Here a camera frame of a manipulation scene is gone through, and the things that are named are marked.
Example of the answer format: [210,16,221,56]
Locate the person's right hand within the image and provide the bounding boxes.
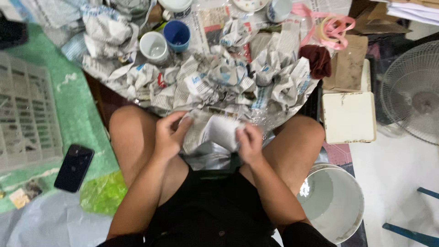
[235,123,264,167]

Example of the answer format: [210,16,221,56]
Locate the person's left hand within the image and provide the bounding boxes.
[153,110,193,162]

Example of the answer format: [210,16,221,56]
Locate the newspaper sheet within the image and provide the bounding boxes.
[179,109,241,156]

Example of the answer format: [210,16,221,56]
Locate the heap of crumpled newspaper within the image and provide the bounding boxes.
[80,3,319,119]

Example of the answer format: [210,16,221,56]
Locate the black shorts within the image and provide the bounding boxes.
[98,165,337,247]

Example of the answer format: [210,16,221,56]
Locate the dark red cloth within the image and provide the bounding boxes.
[298,45,332,80]

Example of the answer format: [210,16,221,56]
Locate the white square lid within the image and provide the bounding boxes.
[321,91,377,145]

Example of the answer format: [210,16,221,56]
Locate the person's legs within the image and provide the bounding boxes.
[108,105,326,220]

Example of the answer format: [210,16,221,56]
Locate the white plastic bucket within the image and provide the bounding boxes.
[297,163,365,244]

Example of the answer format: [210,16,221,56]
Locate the blue cup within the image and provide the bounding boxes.
[163,20,191,53]

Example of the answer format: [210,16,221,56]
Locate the brown cardboard piece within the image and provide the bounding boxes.
[322,34,369,93]

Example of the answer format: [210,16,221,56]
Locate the white cup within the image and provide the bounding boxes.
[139,31,170,65]

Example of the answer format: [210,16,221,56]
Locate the white mug with blue print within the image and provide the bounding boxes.
[266,0,293,23]

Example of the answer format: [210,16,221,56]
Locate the white plate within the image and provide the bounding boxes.
[233,0,270,13]

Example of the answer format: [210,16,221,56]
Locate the tape roll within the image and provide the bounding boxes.
[316,16,343,43]

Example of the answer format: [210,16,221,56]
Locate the pink ribbon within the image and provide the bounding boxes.
[292,3,356,51]

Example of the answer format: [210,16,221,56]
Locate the white bowl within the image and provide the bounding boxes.
[158,0,193,19]

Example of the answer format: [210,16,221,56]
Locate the green plastic bag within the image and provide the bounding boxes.
[80,170,128,216]

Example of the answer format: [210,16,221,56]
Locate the green mat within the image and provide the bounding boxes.
[0,23,120,213]

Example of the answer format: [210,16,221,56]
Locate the black phone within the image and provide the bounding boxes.
[54,144,95,193]

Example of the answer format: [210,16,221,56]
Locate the white electric fan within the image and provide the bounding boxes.
[376,40,439,146]

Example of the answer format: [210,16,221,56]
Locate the blue stool leg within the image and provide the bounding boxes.
[382,223,439,247]
[417,187,439,199]

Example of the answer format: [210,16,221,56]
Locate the stack of white paper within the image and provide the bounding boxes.
[386,0,439,26]

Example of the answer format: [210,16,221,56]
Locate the grey plastic crate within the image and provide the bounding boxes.
[0,51,64,173]

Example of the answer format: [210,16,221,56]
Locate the small yellow card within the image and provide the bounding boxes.
[9,188,31,210]

